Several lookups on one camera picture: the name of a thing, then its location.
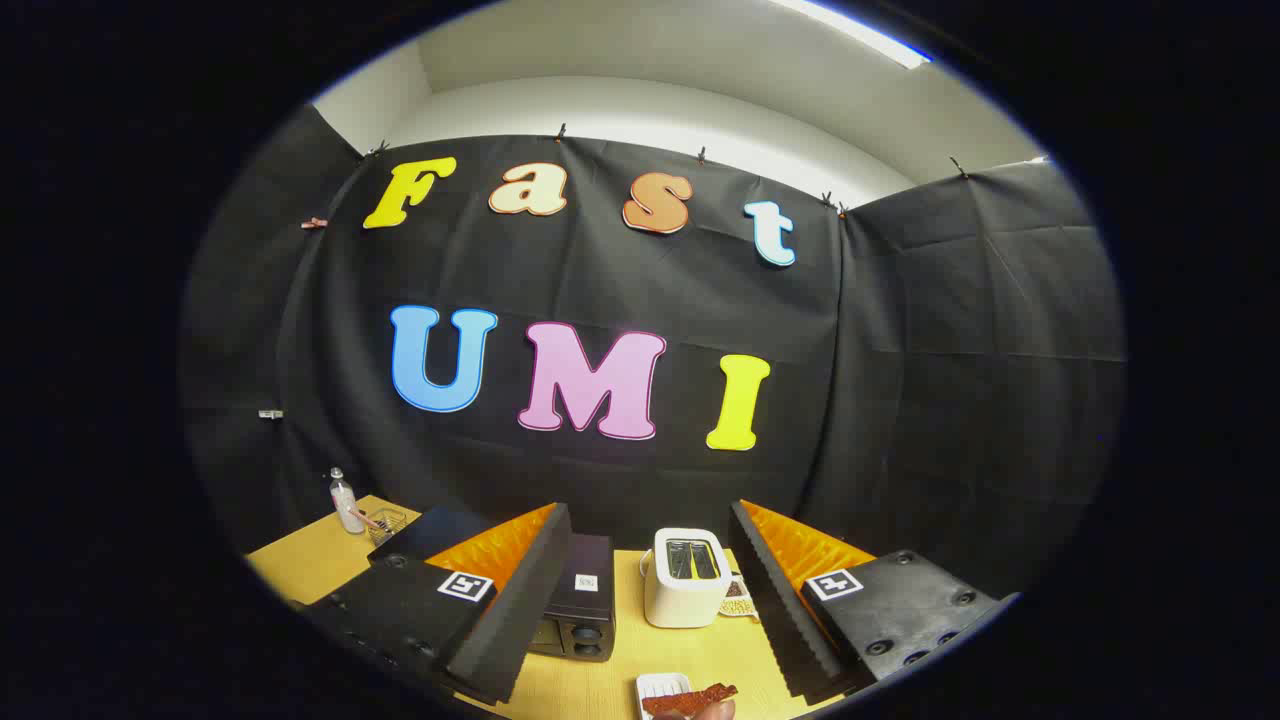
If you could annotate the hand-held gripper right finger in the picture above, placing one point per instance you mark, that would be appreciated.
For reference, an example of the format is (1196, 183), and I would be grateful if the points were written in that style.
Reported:
(775, 600)

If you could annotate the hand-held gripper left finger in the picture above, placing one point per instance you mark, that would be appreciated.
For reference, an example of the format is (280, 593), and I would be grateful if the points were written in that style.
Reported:
(520, 610)

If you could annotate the black toaster oven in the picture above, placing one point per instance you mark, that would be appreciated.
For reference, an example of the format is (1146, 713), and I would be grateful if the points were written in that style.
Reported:
(590, 610)

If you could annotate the red-brown meat piece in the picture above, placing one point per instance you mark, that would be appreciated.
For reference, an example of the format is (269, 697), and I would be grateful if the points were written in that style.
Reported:
(690, 700)

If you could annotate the white pop-up toaster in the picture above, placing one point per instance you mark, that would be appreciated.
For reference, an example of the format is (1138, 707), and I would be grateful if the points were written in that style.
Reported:
(685, 600)

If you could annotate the white divided bean plate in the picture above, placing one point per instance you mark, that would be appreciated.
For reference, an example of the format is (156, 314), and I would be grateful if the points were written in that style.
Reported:
(738, 605)

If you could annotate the white ribbed dish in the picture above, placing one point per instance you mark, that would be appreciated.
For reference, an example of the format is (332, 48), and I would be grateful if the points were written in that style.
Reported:
(660, 685)

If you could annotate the red-white striped stick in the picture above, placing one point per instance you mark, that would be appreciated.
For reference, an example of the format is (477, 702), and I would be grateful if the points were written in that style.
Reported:
(368, 518)

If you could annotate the small clear plastic bottle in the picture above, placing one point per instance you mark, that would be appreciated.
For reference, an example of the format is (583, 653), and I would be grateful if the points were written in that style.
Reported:
(346, 510)

